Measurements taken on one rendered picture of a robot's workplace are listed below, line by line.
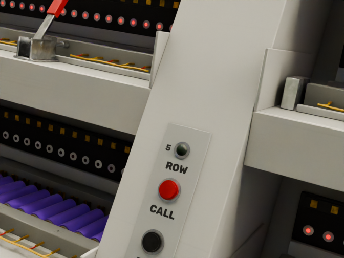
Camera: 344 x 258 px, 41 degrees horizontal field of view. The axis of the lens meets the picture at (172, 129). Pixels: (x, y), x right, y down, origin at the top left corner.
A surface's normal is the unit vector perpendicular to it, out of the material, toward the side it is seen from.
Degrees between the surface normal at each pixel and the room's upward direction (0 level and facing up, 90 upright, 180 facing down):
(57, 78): 112
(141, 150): 90
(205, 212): 90
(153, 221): 90
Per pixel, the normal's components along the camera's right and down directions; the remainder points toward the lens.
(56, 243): -0.45, 0.12
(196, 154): -0.36, -0.25
